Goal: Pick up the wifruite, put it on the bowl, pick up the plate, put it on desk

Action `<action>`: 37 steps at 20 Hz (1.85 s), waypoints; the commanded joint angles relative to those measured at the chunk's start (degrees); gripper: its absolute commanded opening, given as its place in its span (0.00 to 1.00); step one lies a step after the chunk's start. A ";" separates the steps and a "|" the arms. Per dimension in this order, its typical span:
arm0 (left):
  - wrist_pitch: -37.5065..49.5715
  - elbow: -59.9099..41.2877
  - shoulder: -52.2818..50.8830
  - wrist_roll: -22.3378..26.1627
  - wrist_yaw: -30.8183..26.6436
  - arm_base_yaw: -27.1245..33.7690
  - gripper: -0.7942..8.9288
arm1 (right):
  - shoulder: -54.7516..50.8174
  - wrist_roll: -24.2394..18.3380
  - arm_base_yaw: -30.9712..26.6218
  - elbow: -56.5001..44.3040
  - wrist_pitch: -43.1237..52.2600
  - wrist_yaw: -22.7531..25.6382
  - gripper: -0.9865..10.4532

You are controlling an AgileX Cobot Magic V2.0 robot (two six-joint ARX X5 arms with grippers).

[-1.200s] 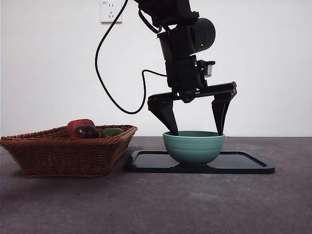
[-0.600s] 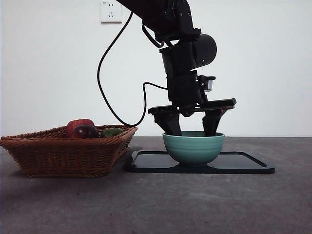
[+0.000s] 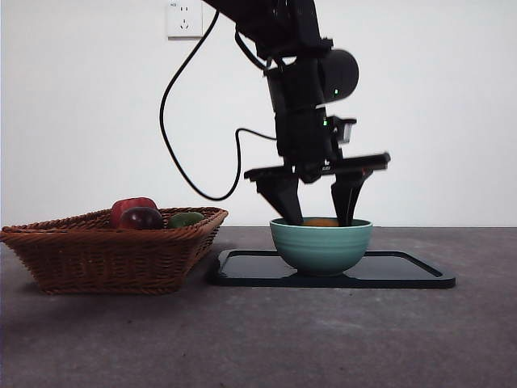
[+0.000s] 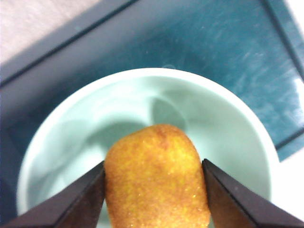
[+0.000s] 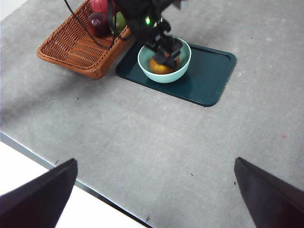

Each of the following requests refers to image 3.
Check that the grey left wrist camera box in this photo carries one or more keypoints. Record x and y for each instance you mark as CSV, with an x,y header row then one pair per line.
x,y
345,131

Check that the green mango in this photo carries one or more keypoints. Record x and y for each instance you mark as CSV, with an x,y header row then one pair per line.
x,y
186,219

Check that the brown wicker basket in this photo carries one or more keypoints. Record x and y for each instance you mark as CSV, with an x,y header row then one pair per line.
x,y
105,262

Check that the teal ribbed bowl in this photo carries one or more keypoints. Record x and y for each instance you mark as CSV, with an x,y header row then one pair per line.
x,y
321,250

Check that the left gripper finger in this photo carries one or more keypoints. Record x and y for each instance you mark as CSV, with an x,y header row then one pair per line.
x,y
284,198
345,194

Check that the white wall socket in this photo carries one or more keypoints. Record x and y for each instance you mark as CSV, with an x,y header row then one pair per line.
x,y
183,20

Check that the red apple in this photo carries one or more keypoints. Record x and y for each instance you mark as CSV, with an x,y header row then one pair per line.
x,y
129,204

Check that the dark purple plum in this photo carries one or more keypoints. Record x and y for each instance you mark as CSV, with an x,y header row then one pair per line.
x,y
143,218

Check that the dark rectangular tray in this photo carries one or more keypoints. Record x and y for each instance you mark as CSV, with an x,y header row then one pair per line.
x,y
250,271

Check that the yellow-brown kiwi fruit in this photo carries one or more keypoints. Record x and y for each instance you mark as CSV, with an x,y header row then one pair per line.
x,y
319,222

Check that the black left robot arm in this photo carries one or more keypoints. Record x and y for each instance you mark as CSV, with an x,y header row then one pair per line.
x,y
291,24

